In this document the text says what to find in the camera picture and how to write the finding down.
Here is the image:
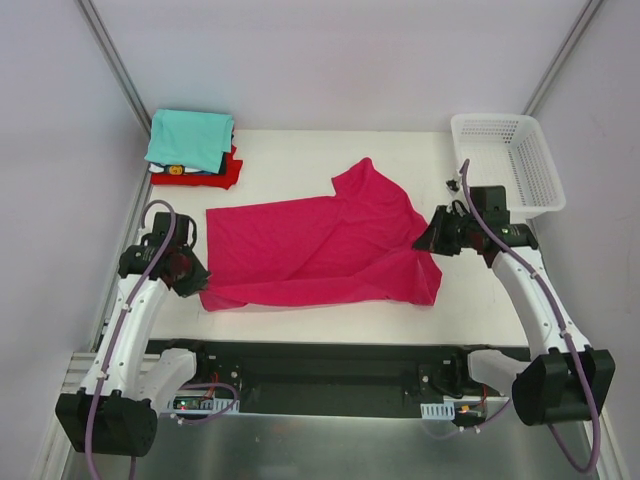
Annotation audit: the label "crimson pink t shirt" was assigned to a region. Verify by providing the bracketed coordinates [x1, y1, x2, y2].
[200, 158, 442, 312]

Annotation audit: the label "white plastic basket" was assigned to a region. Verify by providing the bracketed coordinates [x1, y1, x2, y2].
[450, 113, 566, 219]

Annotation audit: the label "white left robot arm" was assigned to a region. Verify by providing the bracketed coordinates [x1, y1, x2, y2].
[55, 212, 212, 457]

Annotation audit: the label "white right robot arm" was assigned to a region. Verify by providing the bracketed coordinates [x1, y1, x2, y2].
[413, 186, 616, 426]

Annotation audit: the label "folded dark printed t shirt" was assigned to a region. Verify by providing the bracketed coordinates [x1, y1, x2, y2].
[149, 161, 227, 184]

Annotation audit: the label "folded teal t shirt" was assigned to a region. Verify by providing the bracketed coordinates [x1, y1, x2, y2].
[145, 109, 234, 173]

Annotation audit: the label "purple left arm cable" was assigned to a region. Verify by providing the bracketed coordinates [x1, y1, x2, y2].
[82, 200, 179, 480]

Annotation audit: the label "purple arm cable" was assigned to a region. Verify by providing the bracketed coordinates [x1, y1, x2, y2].
[82, 200, 179, 480]
[458, 158, 603, 475]

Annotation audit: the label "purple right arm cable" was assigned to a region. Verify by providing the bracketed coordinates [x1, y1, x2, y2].
[458, 158, 603, 475]

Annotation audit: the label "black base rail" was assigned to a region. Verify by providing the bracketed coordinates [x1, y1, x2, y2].
[146, 339, 501, 419]

